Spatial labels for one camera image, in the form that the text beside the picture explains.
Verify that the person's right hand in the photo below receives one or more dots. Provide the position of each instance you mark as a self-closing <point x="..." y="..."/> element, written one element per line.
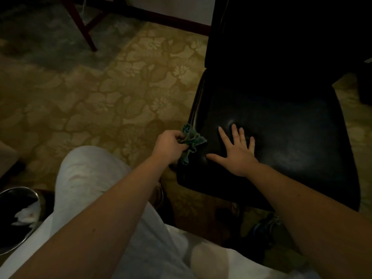
<point x="239" y="159"/>

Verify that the person's left hand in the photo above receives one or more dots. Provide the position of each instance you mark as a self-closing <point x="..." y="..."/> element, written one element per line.
<point x="168" y="148"/>

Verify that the green cleaning cloth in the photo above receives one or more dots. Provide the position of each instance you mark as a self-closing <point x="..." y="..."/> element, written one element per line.
<point x="191" y="137"/>

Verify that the black leather chair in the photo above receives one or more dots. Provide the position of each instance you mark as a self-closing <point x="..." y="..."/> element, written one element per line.
<point x="290" y="127"/>

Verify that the person's right forearm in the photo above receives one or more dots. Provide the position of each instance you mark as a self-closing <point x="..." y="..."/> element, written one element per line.
<point x="319" y="217"/>

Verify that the person's left forearm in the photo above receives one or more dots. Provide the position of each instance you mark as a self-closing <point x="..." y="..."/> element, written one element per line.
<point x="93" y="226"/>

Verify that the white sneaker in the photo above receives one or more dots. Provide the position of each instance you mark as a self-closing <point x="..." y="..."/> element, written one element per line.
<point x="267" y="229"/>

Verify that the dark red baseboard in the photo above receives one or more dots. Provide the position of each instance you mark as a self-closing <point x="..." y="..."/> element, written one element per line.
<point x="174" y="21"/>

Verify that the dark red wooden table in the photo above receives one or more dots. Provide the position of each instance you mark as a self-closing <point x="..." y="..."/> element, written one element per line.
<point x="84" y="31"/>

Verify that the dark cabinet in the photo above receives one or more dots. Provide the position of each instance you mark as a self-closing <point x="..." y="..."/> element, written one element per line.
<point x="366" y="84"/>

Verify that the white crumpled tissue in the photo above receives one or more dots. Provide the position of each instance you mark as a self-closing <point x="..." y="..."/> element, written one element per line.
<point x="27" y="213"/>

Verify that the beige upholstered furniture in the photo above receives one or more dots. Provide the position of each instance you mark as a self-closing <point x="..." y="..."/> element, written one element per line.
<point x="7" y="156"/>

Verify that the metal trash bin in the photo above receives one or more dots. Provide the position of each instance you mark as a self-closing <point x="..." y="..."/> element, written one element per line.
<point x="11" y="197"/>

